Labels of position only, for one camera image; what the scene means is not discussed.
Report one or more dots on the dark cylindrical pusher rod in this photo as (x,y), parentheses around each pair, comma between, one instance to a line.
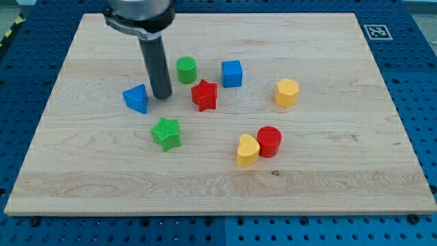
(156,65)

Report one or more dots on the red star block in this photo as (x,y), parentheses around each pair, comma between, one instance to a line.
(204,95)

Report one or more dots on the green star block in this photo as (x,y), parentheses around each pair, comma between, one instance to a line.
(166,133)

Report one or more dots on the green cylinder block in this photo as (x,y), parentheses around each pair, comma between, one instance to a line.
(186,68)

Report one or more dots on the blue triangle block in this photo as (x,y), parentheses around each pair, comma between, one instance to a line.
(136,98)

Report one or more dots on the blue cube block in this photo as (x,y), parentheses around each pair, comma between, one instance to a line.
(232,73)

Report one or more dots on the light wooden board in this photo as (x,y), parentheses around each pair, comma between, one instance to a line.
(344,150)

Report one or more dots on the yellow heart block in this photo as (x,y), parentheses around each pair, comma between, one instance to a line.
(247,151)

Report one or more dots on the yellow hexagon block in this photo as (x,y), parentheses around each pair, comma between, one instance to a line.
(286,93)

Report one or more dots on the red cylinder block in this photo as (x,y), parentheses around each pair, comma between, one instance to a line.
(269,139)

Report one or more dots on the white fiducial marker tag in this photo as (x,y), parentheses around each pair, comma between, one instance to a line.
(377,32)

